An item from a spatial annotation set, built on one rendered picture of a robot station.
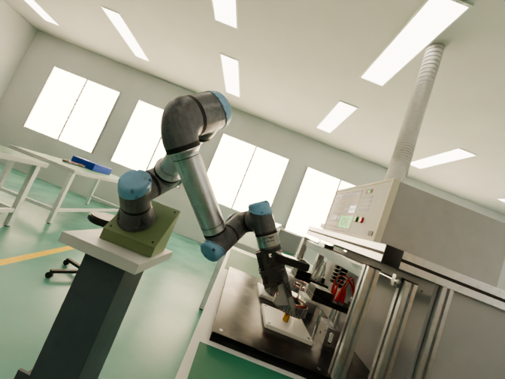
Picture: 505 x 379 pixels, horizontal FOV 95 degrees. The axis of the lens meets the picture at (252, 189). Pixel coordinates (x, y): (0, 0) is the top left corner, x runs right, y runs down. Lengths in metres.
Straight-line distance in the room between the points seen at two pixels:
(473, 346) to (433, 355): 0.11
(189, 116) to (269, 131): 5.25
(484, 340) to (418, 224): 0.30
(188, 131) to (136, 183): 0.39
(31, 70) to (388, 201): 8.10
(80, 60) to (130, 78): 1.30
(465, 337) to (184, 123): 0.87
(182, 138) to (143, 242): 0.55
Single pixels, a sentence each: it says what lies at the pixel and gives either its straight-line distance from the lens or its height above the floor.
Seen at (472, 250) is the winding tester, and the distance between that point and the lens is 0.96.
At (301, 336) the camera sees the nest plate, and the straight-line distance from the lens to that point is 0.82.
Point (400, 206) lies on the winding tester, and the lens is 0.82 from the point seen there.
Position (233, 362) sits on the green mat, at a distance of 0.63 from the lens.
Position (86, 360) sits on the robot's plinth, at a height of 0.33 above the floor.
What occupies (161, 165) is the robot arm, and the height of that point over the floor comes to 1.11.
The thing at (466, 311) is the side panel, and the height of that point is 1.03.
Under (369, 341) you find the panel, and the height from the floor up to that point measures 0.83.
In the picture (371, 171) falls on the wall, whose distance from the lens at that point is 6.40.
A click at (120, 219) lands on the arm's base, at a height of 0.85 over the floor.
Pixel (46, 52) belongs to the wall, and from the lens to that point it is 8.27.
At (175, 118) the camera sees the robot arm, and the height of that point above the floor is 1.22.
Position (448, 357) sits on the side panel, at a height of 0.92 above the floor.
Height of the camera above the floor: 1.06
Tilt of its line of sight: 6 degrees up
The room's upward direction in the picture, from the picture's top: 22 degrees clockwise
